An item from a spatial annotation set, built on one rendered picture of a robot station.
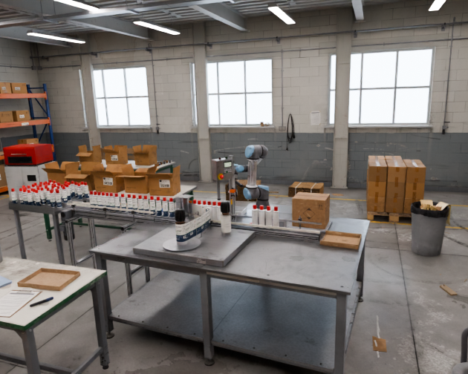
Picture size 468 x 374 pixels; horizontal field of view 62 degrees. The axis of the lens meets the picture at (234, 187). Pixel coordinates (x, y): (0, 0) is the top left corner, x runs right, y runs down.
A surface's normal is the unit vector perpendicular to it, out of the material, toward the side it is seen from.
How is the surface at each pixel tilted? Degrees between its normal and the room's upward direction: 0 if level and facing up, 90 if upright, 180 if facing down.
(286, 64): 90
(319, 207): 90
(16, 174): 90
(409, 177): 90
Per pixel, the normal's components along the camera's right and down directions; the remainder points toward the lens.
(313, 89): -0.33, 0.22
